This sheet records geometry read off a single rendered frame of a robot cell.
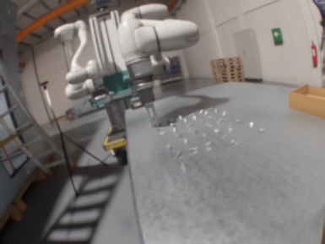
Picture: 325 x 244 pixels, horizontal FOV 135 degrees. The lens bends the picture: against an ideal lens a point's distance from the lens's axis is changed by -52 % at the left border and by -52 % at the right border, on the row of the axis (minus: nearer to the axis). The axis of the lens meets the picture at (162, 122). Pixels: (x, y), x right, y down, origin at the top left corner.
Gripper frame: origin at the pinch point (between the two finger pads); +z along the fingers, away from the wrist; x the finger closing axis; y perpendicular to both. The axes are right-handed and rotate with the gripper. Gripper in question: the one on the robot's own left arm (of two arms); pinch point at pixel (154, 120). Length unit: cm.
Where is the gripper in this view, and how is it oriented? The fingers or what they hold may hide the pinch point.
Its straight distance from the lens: 51.6
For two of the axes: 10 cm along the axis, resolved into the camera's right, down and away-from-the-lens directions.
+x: 1.0, 3.2, -9.4
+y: -9.7, 2.5, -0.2
